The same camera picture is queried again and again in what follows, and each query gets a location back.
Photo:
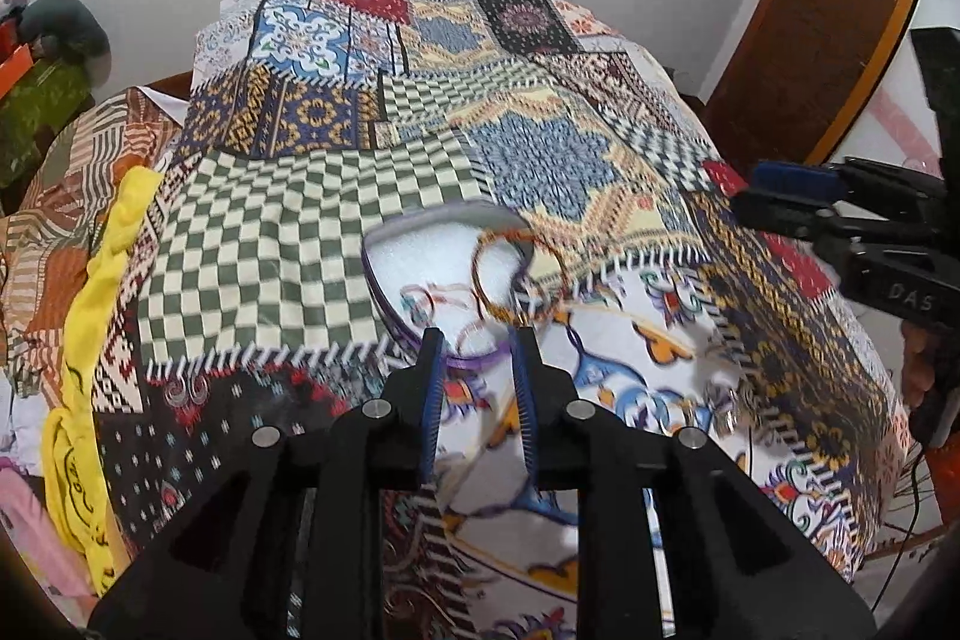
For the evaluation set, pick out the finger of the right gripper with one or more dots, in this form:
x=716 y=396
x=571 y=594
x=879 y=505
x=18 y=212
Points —
x=895 y=193
x=832 y=237

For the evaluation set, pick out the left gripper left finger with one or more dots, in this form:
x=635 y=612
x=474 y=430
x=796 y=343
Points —
x=299 y=514

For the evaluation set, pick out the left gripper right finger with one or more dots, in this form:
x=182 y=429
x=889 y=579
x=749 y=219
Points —
x=671 y=532

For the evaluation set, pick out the silver jewelry pieces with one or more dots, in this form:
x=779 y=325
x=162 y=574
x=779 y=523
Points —
x=731 y=405

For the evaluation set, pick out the right hand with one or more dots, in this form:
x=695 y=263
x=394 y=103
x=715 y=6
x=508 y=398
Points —
x=917 y=373

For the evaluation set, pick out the white sliding door with hearts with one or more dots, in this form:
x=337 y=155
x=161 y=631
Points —
x=897 y=126

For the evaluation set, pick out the yellow cloth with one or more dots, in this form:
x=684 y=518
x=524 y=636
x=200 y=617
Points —
x=76 y=492

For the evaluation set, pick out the brown wooden wardrobe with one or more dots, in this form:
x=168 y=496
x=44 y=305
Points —
x=802 y=72

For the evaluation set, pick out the heart-shaped purple tin box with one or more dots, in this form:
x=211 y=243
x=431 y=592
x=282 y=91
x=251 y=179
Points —
x=442 y=267

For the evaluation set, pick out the striped orange brown blanket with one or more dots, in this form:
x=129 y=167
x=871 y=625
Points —
x=48 y=242

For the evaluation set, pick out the colourful patchwork bedspread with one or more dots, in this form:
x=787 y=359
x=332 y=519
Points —
x=353 y=172

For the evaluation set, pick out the green patterned covered stand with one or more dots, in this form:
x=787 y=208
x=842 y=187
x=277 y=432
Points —
x=51 y=94

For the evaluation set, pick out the orange box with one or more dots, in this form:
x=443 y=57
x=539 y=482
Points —
x=15 y=68

